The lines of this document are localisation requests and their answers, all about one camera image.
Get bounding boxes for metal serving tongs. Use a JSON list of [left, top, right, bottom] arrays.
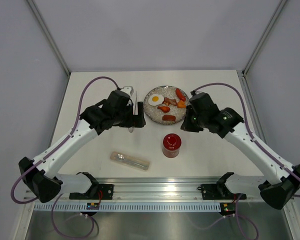
[[128, 91, 138, 134]]

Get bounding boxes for silver tin lid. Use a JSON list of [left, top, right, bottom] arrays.
[[162, 133, 182, 151]]

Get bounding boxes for red tin can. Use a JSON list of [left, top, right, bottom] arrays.
[[162, 147, 180, 158]]

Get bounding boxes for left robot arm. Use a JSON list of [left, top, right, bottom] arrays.
[[18, 99, 146, 203]]

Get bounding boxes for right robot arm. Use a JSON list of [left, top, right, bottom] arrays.
[[181, 105, 300, 210]]

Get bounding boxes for orange chicken drumstick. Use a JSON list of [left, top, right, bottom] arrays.
[[177, 100, 187, 109]]

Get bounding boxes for red sausage bottom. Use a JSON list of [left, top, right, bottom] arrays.
[[162, 114, 176, 122]]

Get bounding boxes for red sausage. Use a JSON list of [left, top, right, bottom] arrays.
[[175, 88, 186, 102], [162, 114, 176, 122]]

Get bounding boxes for toy fried egg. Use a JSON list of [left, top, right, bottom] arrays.
[[148, 94, 164, 107]]

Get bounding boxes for orange red chicken wing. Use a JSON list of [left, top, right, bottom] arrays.
[[157, 106, 171, 113]]

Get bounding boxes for red sausage top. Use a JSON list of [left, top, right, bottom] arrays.
[[175, 88, 186, 102]]

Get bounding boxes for speckled ceramic plate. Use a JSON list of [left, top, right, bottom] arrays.
[[143, 85, 189, 125]]

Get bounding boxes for bacon wrapped roll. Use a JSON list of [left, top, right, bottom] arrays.
[[162, 97, 177, 106]]

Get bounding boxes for metal spoon in case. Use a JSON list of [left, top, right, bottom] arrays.
[[115, 154, 148, 168]]

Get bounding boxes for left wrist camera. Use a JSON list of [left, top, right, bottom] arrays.
[[107, 86, 134, 110]]

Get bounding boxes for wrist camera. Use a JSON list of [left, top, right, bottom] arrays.
[[189, 92, 220, 118], [107, 86, 134, 110]]

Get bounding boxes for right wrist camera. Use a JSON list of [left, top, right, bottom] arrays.
[[189, 92, 220, 118]]

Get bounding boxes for aluminium mounting rail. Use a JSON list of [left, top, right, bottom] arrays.
[[23, 176, 271, 203]]

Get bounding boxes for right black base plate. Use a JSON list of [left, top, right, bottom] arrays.
[[197, 183, 247, 200]]

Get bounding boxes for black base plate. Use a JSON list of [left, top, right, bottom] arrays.
[[69, 183, 114, 200], [197, 183, 247, 200]]

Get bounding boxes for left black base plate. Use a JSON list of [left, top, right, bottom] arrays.
[[69, 183, 114, 200]]

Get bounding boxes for white slotted cable duct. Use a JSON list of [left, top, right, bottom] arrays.
[[33, 201, 221, 213]]

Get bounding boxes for left aluminium frame post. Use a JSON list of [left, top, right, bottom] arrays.
[[25, 0, 71, 78]]

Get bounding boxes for aluminium frame post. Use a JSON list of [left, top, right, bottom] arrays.
[[242, 0, 290, 77], [25, 0, 71, 78]]

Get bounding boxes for right aluminium frame post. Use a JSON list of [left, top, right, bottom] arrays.
[[242, 0, 290, 77]]

